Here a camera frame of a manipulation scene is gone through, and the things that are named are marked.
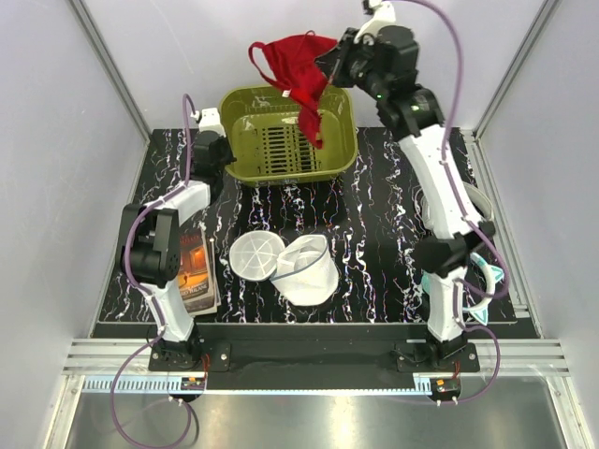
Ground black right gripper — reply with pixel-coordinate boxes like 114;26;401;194
314;28;387;102

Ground red bra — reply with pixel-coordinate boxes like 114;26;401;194
248;30;337;149

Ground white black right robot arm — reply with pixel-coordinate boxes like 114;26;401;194
315;25;495;371

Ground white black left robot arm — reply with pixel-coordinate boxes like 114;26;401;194
115;131;235;370

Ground white mesh laundry bag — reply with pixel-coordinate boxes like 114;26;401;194
229;230;339;307

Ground olive green plastic basket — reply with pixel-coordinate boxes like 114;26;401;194
219;85;358;186

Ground dark orange paperback book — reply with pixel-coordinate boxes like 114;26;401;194
178;227;220;316

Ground teal cat-ear headphones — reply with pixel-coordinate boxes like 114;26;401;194
422;252;508;325

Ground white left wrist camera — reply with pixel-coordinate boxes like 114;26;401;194
189;108;226;137

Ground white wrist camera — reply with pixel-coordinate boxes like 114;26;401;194
354;0;396;43
189;108;226;137

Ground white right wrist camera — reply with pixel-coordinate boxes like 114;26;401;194
354;0;396;43

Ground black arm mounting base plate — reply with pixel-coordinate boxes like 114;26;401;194
149;331;480;397

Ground white slotted cable duct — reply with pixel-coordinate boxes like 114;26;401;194
82;375;206;395

